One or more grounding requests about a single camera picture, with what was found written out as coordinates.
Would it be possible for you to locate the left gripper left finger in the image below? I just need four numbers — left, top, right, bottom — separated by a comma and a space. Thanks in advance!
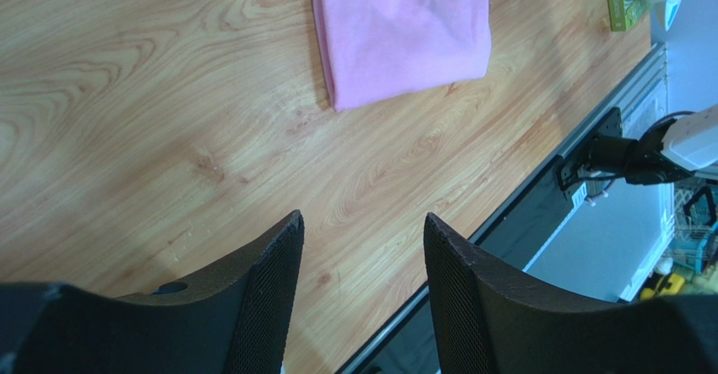
1, 211, 304, 373

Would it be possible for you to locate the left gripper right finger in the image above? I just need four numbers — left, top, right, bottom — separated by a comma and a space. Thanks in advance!
423, 214, 717, 373

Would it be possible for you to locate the pink t-shirt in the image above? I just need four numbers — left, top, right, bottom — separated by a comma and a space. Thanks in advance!
312, 0, 491, 112

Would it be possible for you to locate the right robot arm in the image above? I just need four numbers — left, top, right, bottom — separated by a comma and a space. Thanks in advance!
489, 0, 717, 189

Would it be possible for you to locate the green book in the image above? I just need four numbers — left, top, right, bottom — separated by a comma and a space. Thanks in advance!
607, 0, 651, 32

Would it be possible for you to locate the aluminium mounting rail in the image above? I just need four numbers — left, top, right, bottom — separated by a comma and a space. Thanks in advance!
336, 42, 674, 374

